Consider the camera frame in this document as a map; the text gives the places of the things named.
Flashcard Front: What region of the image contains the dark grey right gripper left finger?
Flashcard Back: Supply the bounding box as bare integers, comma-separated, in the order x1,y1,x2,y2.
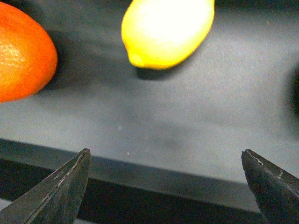
0,148,91,224

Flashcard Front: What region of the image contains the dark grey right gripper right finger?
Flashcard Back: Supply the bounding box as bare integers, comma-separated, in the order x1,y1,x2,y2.
241,149,299,224

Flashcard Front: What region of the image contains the yellow lemon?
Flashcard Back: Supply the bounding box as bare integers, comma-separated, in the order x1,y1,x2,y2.
121,0,215,70

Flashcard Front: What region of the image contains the orange behind left finger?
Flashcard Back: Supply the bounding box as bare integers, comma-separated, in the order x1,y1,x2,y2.
0,2,58,103

